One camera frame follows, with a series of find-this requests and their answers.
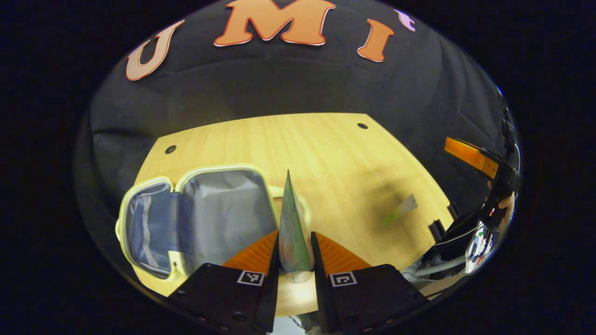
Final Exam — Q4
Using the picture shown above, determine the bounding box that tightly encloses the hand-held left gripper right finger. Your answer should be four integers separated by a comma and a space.
310, 231, 429, 335

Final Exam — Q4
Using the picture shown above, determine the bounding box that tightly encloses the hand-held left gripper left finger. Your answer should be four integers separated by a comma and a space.
168, 230, 281, 335

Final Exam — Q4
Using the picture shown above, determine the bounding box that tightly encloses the white skin care tube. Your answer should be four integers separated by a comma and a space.
278, 169, 315, 284

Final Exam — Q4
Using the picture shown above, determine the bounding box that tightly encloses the pale yellow suitcase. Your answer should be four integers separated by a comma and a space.
115, 164, 312, 285

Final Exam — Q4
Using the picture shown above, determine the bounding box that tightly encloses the green skin care tube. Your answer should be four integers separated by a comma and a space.
380, 194, 418, 228

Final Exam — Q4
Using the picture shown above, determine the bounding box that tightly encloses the person's grey clothing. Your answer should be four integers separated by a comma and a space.
274, 315, 323, 335

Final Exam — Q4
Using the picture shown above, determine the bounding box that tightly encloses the white cable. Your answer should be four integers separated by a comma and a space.
410, 254, 467, 277

